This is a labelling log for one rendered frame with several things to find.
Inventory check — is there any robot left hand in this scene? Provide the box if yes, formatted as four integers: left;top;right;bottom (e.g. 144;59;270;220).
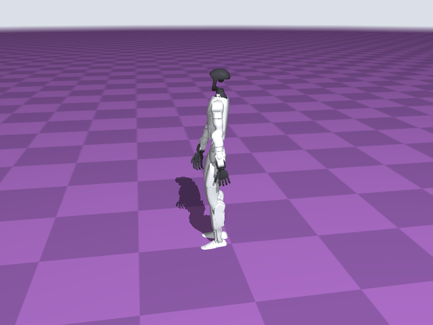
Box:
214;160;230;186

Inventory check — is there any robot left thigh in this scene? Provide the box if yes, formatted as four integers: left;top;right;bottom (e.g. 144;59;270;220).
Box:
204;159;225;211

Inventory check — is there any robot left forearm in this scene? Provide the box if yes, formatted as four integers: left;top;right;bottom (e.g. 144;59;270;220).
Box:
212;132;224;168

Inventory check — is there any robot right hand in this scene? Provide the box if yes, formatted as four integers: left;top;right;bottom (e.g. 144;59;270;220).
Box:
191;144;204;170

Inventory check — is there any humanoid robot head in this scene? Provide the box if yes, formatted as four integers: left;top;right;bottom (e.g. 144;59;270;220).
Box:
210;68;230;99

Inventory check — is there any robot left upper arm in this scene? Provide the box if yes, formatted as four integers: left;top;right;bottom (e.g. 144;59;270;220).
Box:
210;100;224;140

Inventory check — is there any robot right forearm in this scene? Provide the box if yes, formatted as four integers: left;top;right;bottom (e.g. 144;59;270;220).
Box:
199;126;209;151

